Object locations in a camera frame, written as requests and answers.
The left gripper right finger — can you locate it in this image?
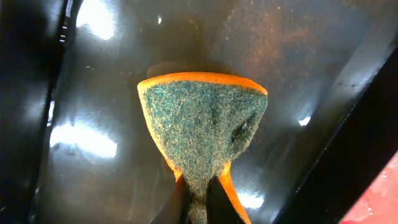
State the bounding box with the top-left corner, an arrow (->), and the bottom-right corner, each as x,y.
206,176 -> 244,224

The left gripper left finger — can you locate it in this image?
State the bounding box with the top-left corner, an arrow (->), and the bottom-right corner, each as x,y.
150,175 -> 188,224

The orange green sponge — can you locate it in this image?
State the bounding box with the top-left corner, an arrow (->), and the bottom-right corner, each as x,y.
137,72 -> 268,223

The red plastic tray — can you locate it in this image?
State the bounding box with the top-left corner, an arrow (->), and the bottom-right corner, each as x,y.
340,153 -> 397,224

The black water basin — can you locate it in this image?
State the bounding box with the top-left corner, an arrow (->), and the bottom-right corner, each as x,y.
1,1 -> 397,223

